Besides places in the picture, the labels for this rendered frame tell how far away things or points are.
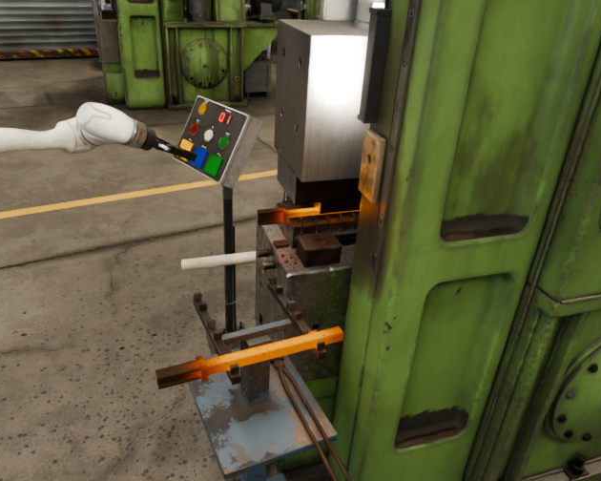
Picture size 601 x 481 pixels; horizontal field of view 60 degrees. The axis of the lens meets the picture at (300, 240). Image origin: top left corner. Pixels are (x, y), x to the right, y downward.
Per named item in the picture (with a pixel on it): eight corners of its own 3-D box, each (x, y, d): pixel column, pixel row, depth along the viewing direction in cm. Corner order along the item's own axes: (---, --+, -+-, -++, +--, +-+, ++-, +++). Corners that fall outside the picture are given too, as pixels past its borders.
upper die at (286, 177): (294, 204, 159) (296, 176, 154) (277, 179, 175) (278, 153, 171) (416, 194, 172) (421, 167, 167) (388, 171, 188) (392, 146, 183)
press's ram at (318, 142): (311, 195, 143) (322, 41, 124) (273, 147, 175) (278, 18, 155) (444, 183, 156) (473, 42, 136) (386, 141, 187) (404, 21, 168)
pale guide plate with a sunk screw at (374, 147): (370, 203, 136) (380, 140, 127) (357, 189, 143) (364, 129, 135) (378, 202, 136) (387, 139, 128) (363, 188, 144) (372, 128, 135)
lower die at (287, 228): (292, 248, 167) (293, 224, 162) (275, 219, 183) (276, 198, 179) (408, 235, 179) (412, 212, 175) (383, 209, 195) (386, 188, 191)
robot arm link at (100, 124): (136, 111, 167) (113, 120, 175) (93, 92, 155) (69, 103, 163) (134, 142, 165) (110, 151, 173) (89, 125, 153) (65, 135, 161)
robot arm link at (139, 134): (127, 147, 167) (142, 153, 172) (137, 121, 166) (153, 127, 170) (113, 139, 173) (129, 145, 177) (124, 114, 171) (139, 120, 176)
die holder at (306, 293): (281, 386, 175) (287, 275, 153) (254, 318, 206) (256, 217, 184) (427, 357, 192) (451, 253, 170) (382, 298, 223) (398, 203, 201)
